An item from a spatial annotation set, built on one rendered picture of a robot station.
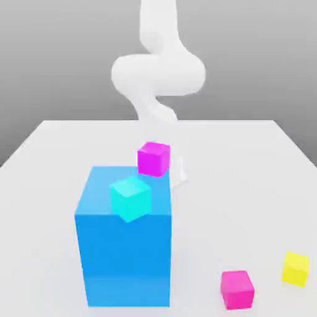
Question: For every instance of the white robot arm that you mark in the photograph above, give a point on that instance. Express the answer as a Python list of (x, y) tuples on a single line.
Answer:
[(158, 71)]

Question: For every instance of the small magenta cube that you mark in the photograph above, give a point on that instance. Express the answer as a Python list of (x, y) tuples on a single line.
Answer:
[(153, 161)]

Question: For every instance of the small cyan cube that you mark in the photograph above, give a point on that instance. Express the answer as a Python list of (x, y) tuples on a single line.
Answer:
[(130, 200)]

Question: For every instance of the small pink cube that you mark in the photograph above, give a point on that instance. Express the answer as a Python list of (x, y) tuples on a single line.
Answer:
[(237, 291)]

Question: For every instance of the small yellow cube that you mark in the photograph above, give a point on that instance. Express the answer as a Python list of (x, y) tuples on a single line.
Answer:
[(295, 270)]

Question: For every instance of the large blue box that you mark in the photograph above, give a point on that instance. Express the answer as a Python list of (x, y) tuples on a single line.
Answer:
[(123, 257)]

